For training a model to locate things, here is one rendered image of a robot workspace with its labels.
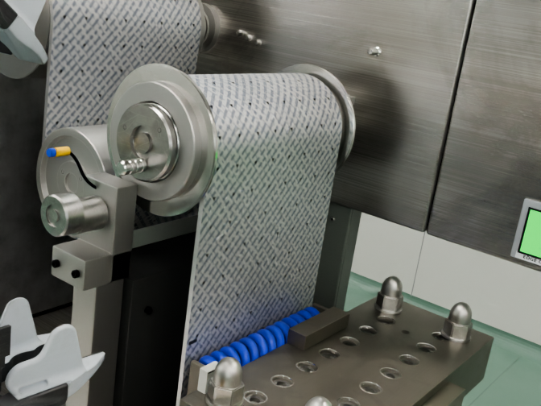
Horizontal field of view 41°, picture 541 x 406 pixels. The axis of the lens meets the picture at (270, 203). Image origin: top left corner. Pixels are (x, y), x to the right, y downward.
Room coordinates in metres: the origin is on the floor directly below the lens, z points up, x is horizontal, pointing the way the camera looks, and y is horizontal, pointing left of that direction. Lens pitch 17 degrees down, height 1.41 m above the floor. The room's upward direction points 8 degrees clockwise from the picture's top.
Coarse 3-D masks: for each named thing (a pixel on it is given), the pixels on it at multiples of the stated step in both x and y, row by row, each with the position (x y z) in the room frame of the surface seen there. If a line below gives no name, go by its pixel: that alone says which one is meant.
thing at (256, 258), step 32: (256, 192) 0.72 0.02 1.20; (288, 192) 0.77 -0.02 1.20; (320, 192) 0.82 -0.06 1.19; (224, 224) 0.68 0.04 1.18; (256, 224) 0.73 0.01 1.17; (288, 224) 0.78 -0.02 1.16; (320, 224) 0.83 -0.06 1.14; (224, 256) 0.69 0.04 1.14; (256, 256) 0.73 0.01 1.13; (288, 256) 0.79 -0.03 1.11; (192, 288) 0.65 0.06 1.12; (224, 288) 0.69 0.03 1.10; (256, 288) 0.74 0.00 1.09; (288, 288) 0.79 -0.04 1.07; (192, 320) 0.66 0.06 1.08; (224, 320) 0.70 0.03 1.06; (256, 320) 0.75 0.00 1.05; (192, 352) 0.66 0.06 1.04
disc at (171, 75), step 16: (160, 64) 0.69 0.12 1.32; (128, 80) 0.71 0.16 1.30; (144, 80) 0.70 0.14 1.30; (160, 80) 0.69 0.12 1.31; (176, 80) 0.67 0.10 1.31; (192, 80) 0.67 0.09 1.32; (192, 96) 0.66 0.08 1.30; (112, 112) 0.72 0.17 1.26; (208, 112) 0.65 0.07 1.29; (208, 128) 0.65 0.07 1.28; (208, 144) 0.65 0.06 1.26; (112, 160) 0.72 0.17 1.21; (208, 160) 0.65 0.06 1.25; (208, 176) 0.64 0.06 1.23; (192, 192) 0.65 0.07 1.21; (144, 208) 0.69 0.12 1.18; (160, 208) 0.68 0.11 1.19; (176, 208) 0.66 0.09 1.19
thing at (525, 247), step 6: (534, 210) 0.79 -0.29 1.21; (534, 216) 0.79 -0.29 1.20; (540, 216) 0.78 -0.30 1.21; (528, 222) 0.79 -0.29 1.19; (534, 222) 0.78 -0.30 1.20; (540, 222) 0.78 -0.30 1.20; (528, 228) 0.79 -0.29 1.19; (534, 228) 0.78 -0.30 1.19; (540, 228) 0.78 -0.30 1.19; (528, 234) 0.79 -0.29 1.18; (534, 234) 0.78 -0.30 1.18; (540, 234) 0.78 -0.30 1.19; (522, 240) 0.79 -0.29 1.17; (528, 240) 0.79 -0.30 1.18; (534, 240) 0.78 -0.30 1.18; (540, 240) 0.78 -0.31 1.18; (522, 246) 0.79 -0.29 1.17; (528, 246) 0.78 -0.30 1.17; (534, 246) 0.78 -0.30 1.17; (540, 246) 0.78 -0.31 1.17; (528, 252) 0.78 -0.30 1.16; (534, 252) 0.78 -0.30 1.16; (540, 252) 0.78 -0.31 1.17
